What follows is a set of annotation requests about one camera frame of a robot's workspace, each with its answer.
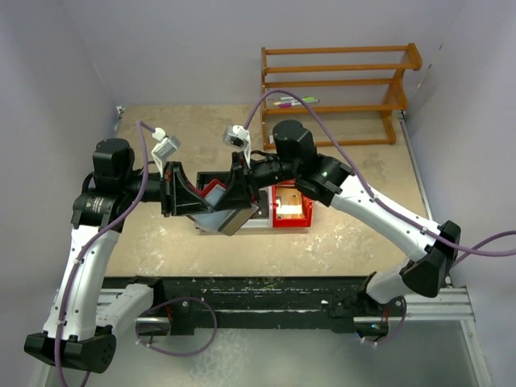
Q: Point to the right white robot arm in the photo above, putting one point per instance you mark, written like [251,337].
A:
[428,246]

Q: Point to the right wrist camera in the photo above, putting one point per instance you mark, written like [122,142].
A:
[238,137]

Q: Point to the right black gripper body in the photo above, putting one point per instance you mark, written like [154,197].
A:
[269,170]

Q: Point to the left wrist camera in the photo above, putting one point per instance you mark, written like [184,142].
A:
[164,148]

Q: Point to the white plastic bin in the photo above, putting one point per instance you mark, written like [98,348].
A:
[263,217]

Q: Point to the green marker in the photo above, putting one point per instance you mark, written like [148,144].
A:
[288,98]

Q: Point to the red plastic bin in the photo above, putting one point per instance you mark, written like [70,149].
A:
[307,205]

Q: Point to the black plastic bin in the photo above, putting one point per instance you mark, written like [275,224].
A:
[204,179]

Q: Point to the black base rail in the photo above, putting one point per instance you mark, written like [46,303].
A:
[337,304]

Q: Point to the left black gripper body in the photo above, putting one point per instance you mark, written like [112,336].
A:
[160,189]

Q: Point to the gold cards pile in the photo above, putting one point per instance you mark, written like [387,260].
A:
[288,203]

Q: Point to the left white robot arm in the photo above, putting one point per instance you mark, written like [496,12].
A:
[77,335]

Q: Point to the aluminium frame rail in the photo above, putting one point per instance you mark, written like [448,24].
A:
[450,305]

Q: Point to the wooden rack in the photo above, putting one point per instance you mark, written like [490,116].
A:
[395,97]

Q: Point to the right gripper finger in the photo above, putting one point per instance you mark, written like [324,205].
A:
[237,195]
[237,175]

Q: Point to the purple marker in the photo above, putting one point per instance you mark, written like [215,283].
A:
[297,103]

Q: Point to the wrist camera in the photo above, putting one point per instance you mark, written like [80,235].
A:
[164,148]
[238,137]

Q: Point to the red leather card holder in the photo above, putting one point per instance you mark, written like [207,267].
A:
[210,222]

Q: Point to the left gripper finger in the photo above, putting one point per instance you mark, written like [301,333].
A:
[191,207]
[185,196]

